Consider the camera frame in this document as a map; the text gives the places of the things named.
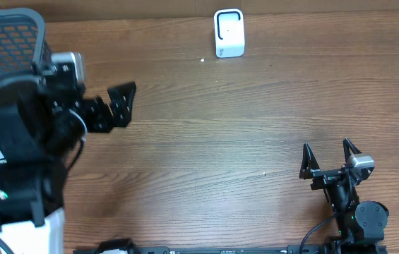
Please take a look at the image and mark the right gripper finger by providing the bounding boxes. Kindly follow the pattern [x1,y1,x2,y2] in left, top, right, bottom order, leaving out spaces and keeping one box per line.
[299,143,321,179]
[343,138,362,163]

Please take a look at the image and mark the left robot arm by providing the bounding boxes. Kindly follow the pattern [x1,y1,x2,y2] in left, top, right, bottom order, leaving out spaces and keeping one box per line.
[0,63,136,253]

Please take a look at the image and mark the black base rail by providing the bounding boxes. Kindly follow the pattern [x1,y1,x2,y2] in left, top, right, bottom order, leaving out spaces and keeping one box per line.
[73,238,388,254]

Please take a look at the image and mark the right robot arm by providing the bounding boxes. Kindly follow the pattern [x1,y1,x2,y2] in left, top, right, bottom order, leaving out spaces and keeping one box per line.
[295,138,389,253]

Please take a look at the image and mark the grey plastic shopping basket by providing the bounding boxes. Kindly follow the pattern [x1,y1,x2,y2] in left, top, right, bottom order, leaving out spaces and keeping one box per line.
[0,7,50,191]

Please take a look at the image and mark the white barcode scanner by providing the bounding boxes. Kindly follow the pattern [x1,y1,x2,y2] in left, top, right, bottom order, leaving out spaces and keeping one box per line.
[213,8,245,59]

